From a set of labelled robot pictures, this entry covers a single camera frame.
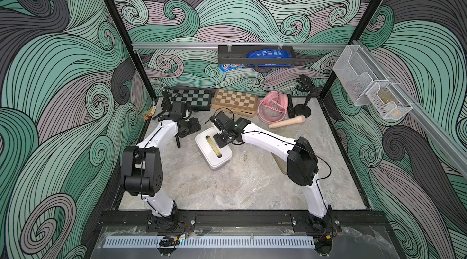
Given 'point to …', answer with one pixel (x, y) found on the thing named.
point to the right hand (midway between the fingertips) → (222, 138)
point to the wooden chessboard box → (238, 103)
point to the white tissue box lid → (210, 151)
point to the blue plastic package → (269, 54)
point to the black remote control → (290, 111)
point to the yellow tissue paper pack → (214, 146)
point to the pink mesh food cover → (273, 107)
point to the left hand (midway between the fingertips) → (195, 125)
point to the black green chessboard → (199, 100)
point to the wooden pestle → (299, 120)
